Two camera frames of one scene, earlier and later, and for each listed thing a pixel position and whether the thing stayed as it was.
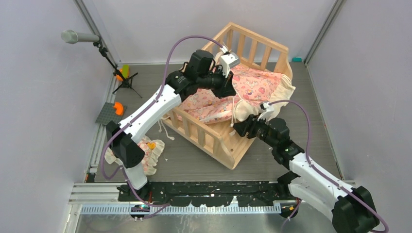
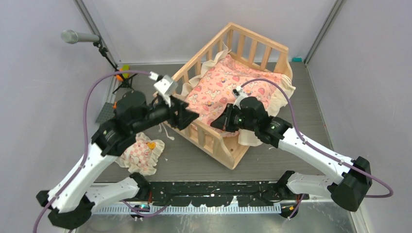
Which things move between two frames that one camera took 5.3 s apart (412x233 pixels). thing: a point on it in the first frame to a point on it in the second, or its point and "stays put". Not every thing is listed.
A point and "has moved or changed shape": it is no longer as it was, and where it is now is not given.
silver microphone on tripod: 73,37 stays put
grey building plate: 108,113 stays put
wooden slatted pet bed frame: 226,146 stays put
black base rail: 209,193 stays put
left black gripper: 226,88 to 184,117
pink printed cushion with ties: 259,93 has moved or changed shape
